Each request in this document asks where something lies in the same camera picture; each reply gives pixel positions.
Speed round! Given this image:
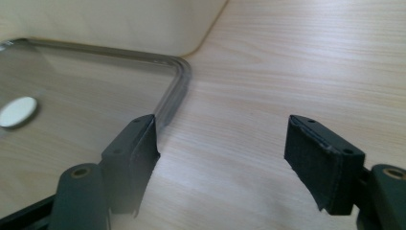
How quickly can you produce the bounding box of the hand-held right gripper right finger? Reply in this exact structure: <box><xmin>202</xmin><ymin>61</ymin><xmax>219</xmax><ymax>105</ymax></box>
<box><xmin>283</xmin><ymin>114</ymin><xmax>366</xmax><ymax>216</ymax></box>

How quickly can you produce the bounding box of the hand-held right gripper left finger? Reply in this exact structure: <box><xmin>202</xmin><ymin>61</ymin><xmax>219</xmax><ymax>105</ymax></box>
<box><xmin>101</xmin><ymin>113</ymin><xmax>161</xmax><ymax>219</ymax></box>

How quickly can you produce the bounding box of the clear glass tray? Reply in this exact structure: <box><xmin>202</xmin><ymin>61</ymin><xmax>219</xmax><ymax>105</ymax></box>
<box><xmin>0</xmin><ymin>37</ymin><xmax>192</xmax><ymax>212</ymax></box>

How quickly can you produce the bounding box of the cream plastic container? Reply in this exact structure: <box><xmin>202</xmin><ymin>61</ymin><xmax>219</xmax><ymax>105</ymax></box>
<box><xmin>0</xmin><ymin>0</ymin><xmax>230</xmax><ymax>58</ymax></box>

